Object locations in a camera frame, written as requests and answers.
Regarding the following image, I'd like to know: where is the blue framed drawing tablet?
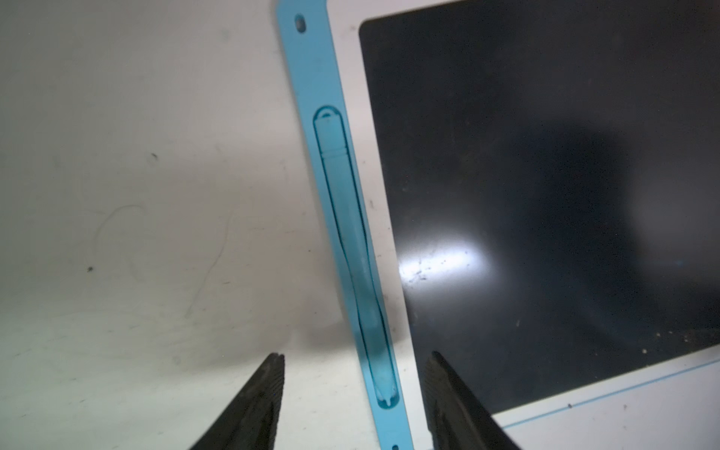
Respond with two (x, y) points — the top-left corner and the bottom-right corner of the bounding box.
(276, 1), (719, 449)

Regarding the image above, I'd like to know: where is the teal tablet stylus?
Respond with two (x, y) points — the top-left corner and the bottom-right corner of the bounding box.
(313, 106), (399, 409)

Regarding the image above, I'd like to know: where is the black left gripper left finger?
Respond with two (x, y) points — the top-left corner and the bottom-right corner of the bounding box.
(191, 352), (285, 450)

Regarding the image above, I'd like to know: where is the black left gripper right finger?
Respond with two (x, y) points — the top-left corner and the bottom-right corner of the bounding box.
(423, 352), (519, 450)

